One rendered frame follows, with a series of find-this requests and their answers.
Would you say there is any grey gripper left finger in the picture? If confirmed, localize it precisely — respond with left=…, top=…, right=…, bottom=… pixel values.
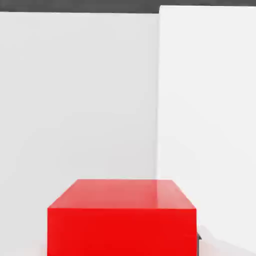
left=17, top=240, right=48, bottom=256

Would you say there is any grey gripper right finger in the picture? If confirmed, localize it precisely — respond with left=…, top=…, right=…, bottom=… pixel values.
left=196, top=224, right=256, bottom=256

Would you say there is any small red cube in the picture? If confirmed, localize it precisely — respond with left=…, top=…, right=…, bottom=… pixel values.
left=47, top=178, right=198, bottom=256

